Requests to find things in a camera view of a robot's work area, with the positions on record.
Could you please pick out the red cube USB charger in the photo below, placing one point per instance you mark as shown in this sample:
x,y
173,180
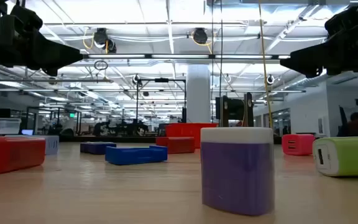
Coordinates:
x,y
176,145

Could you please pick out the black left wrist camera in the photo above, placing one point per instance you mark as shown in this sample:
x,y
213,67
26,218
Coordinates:
x,y
26,17

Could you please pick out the pink wall charger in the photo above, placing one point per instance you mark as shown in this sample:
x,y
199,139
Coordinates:
x,y
301,144

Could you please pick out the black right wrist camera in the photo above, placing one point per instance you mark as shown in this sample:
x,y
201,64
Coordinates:
x,y
343,20

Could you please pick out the clear plastic storage bin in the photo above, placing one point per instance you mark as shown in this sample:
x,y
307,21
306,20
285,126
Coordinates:
x,y
6,126

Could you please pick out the green white wall charger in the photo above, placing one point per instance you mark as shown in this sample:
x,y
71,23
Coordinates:
x,y
350,155

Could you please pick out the red plastic basket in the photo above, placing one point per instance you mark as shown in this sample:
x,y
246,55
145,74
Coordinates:
x,y
194,132

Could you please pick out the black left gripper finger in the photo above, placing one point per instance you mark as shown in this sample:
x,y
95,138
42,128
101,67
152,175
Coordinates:
x,y
50,63
51,49

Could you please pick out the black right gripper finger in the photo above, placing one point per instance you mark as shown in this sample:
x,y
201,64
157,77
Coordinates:
x,y
315,68
312,56

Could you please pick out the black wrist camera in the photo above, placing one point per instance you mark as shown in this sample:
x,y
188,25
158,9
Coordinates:
x,y
343,20
26,17

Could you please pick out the red flat pronged charger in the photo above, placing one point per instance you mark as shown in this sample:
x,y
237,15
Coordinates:
x,y
11,155

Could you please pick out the lavender white wall charger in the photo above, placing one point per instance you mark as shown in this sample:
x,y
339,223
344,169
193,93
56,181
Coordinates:
x,y
52,145

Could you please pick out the blue cased digital device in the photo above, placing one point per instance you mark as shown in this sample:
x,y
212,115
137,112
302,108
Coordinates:
x,y
96,148
135,156

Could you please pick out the person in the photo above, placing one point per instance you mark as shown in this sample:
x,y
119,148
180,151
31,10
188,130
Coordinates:
x,y
357,127

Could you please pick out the purple white wall charger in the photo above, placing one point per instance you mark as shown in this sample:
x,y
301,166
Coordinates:
x,y
238,177

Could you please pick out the black background rig frame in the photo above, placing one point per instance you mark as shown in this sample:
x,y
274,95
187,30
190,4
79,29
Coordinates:
x,y
137,99

